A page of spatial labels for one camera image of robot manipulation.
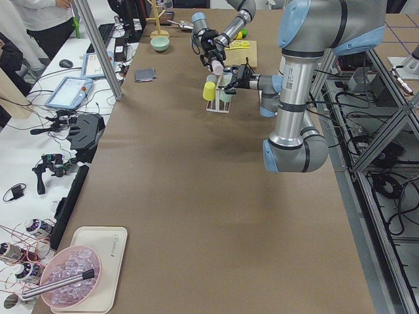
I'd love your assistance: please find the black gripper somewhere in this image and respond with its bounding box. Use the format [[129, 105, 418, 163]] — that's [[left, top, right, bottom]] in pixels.
[[225, 64, 255, 92], [200, 29, 226, 69]]

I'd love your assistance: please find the pink cup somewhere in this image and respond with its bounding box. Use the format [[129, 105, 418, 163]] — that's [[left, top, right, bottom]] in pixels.
[[210, 60, 224, 75]]

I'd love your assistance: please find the green cup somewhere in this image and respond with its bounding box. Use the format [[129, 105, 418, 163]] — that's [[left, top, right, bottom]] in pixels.
[[219, 90, 233, 103]]

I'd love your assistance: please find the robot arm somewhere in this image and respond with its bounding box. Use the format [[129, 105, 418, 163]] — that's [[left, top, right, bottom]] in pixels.
[[191, 1, 257, 75], [232, 1, 387, 173]]

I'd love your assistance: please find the grey cup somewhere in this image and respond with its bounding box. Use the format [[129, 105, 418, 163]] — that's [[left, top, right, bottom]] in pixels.
[[206, 74, 217, 84]]

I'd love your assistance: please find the yellow cup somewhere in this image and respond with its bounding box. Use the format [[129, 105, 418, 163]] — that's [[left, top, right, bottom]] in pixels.
[[202, 81, 216, 101]]

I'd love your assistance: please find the wooden cutting board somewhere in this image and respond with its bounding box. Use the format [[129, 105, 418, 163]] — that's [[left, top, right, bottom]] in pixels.
[[224, 40, 258, 68]]

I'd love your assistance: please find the yellow plastic knife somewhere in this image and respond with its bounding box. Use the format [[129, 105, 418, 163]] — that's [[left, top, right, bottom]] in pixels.
[[226, 46, 250, 50]]

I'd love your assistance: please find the metal scoop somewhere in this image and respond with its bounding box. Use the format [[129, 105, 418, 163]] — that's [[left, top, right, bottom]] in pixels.
[[168, 20, 194, 31]]

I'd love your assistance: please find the light green bowl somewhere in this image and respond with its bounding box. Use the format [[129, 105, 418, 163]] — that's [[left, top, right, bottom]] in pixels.
[[150, 36, 170, 52]]

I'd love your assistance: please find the wooden mug tree stand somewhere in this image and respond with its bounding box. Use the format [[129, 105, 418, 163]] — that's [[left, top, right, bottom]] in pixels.
[[146, 0, 170, 39]]

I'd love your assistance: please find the grey folded cloth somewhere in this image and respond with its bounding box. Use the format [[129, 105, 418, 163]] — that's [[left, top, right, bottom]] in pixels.
[[134, 68, 156, 82]]

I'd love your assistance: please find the black keyboard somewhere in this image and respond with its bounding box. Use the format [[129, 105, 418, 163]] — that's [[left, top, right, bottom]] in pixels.
[[98, 23, 115, 48]]

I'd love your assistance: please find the teach pendant tablet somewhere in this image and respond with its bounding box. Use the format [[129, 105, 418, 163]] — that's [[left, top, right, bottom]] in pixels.
[[45, 77, 94, 110]]

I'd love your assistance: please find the computer mouse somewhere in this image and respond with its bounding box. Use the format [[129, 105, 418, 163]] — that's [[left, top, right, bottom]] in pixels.
[[59, 59, 73, 69]]

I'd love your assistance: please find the person in white top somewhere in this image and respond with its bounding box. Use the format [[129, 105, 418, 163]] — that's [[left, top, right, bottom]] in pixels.
[[11, 0, 75, 60]]

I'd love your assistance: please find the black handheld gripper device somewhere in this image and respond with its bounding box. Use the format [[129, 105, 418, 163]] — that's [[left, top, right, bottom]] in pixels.
[[32, 153, 80, 195]]

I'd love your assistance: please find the beige tray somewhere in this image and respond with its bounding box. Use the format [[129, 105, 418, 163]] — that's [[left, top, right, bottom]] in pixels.
[[50, 226, 128, 313]]

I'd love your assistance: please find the metal rod with black tip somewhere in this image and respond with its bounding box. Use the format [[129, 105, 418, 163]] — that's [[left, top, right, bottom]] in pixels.
[[21, 268, 95, 300]]

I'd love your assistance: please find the pink bowl of ice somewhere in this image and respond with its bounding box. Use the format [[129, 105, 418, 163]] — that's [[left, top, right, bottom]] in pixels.
[[39, 245, 102, 309]]

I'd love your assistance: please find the white wire cup rack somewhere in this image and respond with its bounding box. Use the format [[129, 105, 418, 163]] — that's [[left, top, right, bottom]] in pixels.
[[206, 73, 232, 113]]

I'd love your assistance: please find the aluminium frame post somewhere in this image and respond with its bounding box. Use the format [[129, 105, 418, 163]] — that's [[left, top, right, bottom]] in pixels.
[[74, 0, 123, 101]]

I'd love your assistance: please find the black stand bracket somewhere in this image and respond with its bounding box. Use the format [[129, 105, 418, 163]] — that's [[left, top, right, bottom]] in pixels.
[[66, 114, 105, 163]]

